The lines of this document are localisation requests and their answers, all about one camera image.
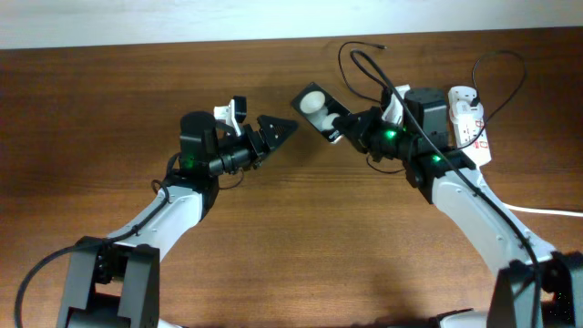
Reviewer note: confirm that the black smartphone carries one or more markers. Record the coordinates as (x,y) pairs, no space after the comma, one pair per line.
(320,109)

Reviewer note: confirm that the white power strip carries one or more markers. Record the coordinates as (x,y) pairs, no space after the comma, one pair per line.
(468,135)

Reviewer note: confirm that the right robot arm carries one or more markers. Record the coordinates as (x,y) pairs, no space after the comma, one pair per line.
(536,285)

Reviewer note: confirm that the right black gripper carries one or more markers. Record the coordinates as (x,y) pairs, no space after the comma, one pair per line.
(365,131)

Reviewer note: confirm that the white charger adapter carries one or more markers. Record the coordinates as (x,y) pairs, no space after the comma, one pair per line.
(463,111)

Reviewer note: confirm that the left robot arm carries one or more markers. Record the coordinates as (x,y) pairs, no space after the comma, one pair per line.
(114,282)

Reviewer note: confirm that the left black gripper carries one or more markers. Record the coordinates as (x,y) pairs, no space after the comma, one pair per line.
(259,152)

